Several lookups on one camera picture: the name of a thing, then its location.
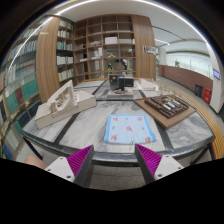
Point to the white box on shelf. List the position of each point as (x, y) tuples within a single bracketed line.
[(111, 40)]

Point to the light blue patterned towel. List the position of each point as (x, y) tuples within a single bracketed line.
[(128, 129)]

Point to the wooden grid bookshelf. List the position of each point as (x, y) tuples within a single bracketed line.
[(93, 59)]

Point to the red bin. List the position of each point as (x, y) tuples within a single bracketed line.
[(207, 96)]

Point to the bookshelf with books left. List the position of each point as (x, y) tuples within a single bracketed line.
[(39, 63)]

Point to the dark grey bin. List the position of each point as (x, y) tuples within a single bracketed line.
[(198, 90)]

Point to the dark brown model on board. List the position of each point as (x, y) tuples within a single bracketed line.
[(167, 110)]

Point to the small white architectural model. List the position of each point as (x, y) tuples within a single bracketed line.
[(148, 85)]

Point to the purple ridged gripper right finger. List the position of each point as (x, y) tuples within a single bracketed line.
[(153, 165)]

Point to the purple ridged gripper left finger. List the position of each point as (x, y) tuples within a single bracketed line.
[(75, 167)]

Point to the white architectural building model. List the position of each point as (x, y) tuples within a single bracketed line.
[(63, 103)]

